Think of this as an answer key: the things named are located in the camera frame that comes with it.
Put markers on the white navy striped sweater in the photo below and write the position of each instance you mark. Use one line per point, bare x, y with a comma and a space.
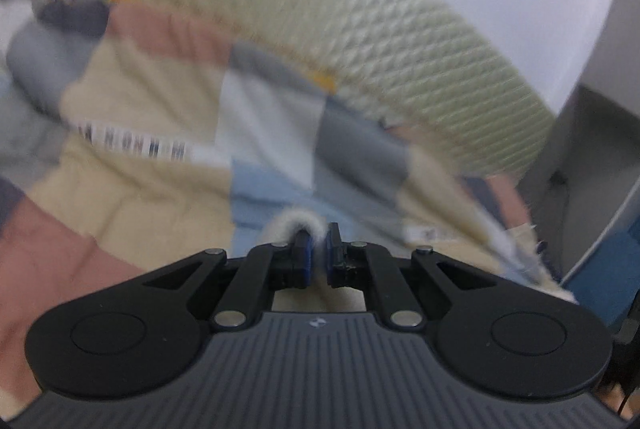
295, 221

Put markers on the blue box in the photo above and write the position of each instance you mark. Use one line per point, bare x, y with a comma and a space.
610, 269

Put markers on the grey cabinet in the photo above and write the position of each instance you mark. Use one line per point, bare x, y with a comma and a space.
595, 124

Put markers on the cream woven mat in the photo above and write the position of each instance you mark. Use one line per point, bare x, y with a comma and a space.
380, 34

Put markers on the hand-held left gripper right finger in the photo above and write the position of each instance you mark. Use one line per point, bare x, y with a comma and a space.
331, 255

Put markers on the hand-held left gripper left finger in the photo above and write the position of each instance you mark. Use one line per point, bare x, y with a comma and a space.
303, 255

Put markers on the patchwork blanket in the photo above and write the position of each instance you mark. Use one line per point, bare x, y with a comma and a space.
150, 119

